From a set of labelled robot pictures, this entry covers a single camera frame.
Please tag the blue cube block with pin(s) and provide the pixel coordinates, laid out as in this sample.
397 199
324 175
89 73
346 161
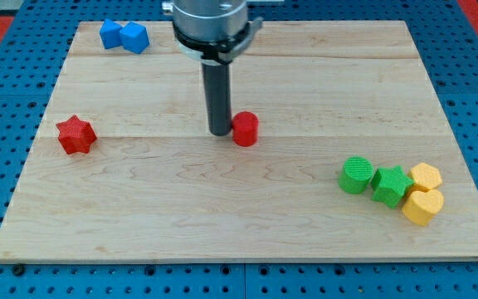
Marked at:
110 34
134 37

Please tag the red star block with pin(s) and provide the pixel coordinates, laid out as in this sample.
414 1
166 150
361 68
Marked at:
76 135

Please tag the blue cube block left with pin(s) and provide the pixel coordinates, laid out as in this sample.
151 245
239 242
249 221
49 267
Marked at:
110 34

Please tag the red cylinder block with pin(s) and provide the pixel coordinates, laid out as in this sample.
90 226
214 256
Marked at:
245 126

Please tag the light wooden board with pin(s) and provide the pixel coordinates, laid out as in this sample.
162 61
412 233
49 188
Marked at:
157 187

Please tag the green cylinder block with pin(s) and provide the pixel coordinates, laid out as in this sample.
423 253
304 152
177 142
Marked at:
355 175

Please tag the green star block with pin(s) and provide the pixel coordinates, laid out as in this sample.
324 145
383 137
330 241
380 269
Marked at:
389 185

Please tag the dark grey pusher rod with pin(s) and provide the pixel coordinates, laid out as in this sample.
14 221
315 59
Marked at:
217 91

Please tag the blue cube block right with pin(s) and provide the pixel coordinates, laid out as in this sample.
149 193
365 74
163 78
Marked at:
134 37

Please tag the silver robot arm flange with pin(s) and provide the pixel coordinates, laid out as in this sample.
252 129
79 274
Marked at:
213 32

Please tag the yellow heart block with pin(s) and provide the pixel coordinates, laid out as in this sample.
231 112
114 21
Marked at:
421 207

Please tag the yellow hexagon block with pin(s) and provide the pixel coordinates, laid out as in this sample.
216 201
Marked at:
425 177

